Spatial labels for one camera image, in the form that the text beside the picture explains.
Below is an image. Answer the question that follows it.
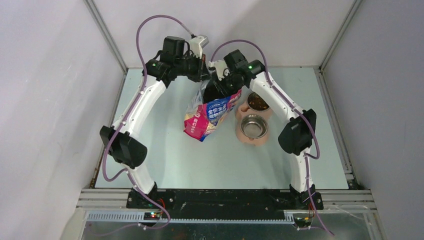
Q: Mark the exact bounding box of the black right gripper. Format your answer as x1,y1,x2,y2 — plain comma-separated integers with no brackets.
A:
214,72,245,104

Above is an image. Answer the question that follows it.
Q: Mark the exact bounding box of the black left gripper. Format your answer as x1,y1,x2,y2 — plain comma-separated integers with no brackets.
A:
175,51,213,83

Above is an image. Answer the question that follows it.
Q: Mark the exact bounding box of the pet food bag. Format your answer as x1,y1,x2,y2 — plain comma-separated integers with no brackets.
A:
183,80,242,142

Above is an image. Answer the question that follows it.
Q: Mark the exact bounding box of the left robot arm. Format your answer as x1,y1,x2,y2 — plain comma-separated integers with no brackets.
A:
99,35,209,208

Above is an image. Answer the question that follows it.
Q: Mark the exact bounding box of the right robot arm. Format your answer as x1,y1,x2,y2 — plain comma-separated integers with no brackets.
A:
207,50,318,209

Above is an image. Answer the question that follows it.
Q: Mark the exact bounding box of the pink double bowl stand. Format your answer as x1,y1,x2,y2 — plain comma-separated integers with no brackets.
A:
235,92,273,147

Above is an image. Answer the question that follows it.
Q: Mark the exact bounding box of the brown kibble in bowls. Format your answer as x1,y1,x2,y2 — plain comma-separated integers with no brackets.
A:
249,94,270,111

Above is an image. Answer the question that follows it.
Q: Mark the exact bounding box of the near steel bowl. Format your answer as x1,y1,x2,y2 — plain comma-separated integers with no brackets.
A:
240,114,268,139

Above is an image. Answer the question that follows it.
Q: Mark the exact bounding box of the steel bowl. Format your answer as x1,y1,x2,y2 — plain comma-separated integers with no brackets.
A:
240,114,268,139
246,92,271,113

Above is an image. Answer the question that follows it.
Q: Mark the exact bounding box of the far steel bowl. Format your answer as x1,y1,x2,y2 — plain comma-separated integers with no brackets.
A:
246,92,271,113

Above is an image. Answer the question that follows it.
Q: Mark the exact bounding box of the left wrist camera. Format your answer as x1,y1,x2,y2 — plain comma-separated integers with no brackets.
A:
188,35,209,59

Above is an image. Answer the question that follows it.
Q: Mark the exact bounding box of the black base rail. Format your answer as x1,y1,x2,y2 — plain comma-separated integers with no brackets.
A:
125,188,324,221

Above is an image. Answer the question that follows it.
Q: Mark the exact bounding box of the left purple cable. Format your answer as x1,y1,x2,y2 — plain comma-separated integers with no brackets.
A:
101,14,200,231

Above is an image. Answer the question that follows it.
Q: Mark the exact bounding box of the aluminium frame front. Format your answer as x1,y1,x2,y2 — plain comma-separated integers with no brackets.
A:
76,188,377,226

